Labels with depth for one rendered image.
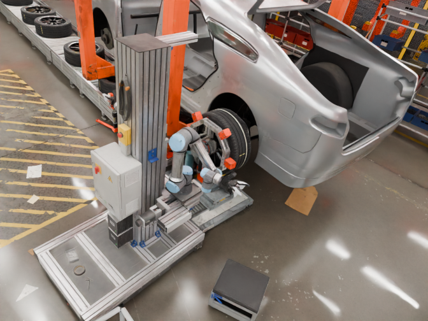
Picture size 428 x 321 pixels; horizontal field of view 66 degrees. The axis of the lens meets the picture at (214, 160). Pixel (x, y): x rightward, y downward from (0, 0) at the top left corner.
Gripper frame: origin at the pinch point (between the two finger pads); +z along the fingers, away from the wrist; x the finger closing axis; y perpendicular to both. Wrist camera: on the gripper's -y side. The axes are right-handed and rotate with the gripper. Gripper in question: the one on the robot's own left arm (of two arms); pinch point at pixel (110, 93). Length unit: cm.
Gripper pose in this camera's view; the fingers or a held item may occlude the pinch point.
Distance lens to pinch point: 325.8
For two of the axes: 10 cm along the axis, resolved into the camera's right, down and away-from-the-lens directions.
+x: 8.1, -1.3, 5.8
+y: -2.6, 8.0, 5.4
